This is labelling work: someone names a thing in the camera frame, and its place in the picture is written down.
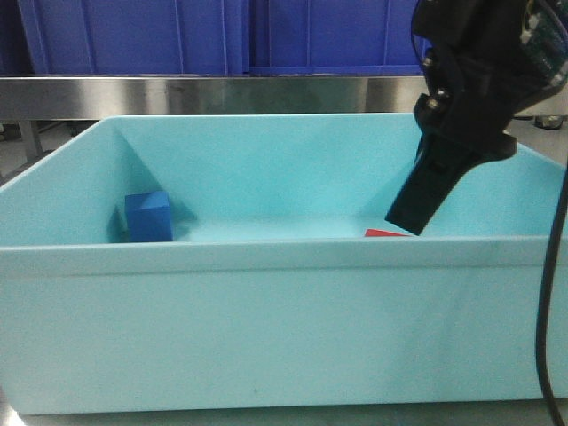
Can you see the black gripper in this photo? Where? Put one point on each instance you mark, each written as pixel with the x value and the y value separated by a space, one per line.
pixel 479 78

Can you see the red foam cube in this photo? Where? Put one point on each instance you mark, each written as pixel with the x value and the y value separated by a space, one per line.
pixel 380 233

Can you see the middle blue crate on shelf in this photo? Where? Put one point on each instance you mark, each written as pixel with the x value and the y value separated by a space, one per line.
pixel 331 37

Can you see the blue crate on shelf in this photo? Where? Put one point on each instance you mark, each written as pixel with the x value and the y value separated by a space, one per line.
pixel 137 37
pixel 331 37

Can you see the blue foam cube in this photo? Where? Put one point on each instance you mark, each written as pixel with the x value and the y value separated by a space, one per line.
pixel 148 217

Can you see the left blue crate on shelf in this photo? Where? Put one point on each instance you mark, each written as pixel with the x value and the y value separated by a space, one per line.
pixel 137 37

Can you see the green circuit board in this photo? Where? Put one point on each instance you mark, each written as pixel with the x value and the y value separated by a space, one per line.
pixel 544 39

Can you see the light blue plastic tub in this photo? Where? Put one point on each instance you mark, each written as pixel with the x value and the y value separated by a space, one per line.
pixel 269 294

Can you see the stainless steel shelf rail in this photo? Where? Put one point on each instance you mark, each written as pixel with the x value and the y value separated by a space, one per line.
pixel 97 97

